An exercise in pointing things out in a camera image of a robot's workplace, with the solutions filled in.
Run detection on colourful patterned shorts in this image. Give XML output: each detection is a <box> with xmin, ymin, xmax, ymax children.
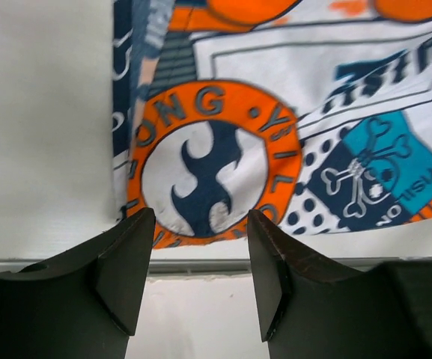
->
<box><xmin>112</xmin><ymin>1</ymin><xmax>432</xmax><ymax>248</ymax></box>

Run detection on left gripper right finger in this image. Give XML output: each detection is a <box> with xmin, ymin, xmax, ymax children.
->
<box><xmin>248</xmin><ymin>210</ymin><xmax>432</xmax><ymax>358</ymax></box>

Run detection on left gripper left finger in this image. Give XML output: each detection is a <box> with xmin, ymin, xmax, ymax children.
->
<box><xmin>0</xmin><ymin>208</ymin><xmax>155</xmax><ymax>358</ymax></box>

